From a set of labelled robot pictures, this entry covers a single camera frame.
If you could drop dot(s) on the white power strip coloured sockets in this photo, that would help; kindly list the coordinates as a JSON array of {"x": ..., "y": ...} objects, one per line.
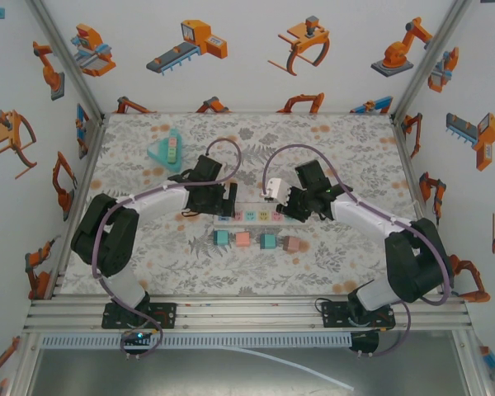
[{"x": 251, "y": 222}]

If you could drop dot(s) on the dusty pink cube plug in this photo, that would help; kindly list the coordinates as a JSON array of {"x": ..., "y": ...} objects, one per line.
[{"x": 290, "y": 244}]

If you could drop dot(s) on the teal cube plug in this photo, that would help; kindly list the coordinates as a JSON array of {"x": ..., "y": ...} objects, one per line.
[
  {"x": 267, "y": 241},
  {"x": 221, "y": 238}
]

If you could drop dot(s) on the teal triangular mountain socket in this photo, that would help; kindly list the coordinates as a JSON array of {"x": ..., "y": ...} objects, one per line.
[{"x": 156, "y": 152}]

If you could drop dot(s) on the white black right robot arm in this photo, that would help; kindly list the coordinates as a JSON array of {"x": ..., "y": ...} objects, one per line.
[{"x": 363, "y": 212}]

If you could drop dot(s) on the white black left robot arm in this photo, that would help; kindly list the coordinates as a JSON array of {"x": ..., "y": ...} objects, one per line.
[{"x": 156, "y": 198}]

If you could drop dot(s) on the green cube plug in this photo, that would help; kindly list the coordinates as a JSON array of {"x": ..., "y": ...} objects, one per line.
[{"x": 172, "y": 155}]

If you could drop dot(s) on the floral patterned table cloth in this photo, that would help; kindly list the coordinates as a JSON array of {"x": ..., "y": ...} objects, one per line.
[{"x": 354, "y": 144}]

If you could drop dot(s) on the thin white tube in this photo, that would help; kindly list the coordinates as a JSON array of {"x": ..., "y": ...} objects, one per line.
[{"x": 350, "y": 387}]

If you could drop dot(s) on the aluminium table side rail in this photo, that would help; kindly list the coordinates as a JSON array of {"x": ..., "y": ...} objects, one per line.
[
  {"x": 408, "y": 165},
  {"x": 91, "y": 156}
]

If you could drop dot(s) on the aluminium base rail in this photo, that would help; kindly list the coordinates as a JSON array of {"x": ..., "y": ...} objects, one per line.
[{"x": 251, "y": 313}]

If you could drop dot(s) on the aluminium frame post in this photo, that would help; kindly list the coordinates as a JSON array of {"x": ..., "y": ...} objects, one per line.
[
  {"x": 67, "y": 57},
  {"x": 430, "y": 57}
]

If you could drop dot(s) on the aluminium frame leg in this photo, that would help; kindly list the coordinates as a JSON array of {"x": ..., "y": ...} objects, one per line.
[
  {"x": 470, "y": 363},
  {"x": 24, "y": 363}
]

